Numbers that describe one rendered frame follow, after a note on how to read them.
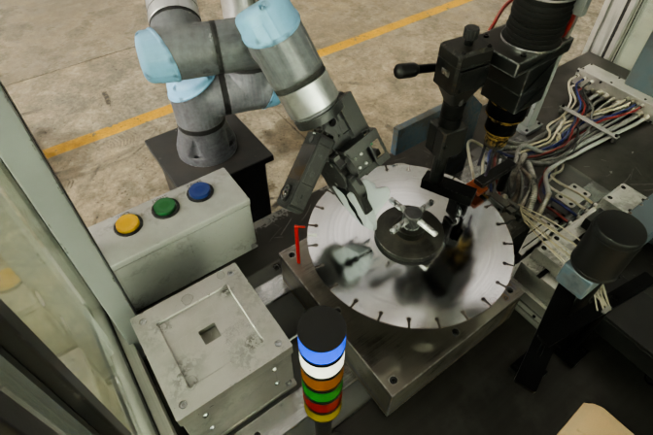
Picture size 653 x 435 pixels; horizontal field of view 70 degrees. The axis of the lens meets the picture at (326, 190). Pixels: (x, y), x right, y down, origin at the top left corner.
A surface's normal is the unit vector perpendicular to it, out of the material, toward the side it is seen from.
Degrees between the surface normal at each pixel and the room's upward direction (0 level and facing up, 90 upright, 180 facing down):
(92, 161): 0
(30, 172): 90
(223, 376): 0
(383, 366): 0
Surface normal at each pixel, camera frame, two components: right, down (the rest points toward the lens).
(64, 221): 0.58, 0.59
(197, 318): 0.00, -0.69
